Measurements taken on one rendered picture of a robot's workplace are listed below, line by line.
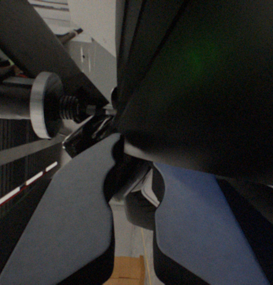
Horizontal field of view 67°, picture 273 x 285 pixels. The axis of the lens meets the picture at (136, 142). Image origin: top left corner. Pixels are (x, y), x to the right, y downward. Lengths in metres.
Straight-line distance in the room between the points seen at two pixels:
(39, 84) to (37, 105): 0.02
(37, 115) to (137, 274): 8.22
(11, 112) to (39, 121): 0.04
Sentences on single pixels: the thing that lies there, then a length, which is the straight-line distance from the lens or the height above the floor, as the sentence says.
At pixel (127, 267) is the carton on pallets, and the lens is 8.23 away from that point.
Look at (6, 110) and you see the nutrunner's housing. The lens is 0.25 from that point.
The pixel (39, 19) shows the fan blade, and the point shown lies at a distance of 0.43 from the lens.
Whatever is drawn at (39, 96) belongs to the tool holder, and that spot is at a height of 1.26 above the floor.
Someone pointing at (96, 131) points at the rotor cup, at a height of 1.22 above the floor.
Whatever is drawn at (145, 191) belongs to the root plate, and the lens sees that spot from 0.31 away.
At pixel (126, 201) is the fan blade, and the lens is 0.45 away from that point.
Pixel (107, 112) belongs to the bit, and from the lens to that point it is 0.23.
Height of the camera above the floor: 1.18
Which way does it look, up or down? 4 degrees down
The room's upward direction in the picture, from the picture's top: 85 degrees counter-clockwise
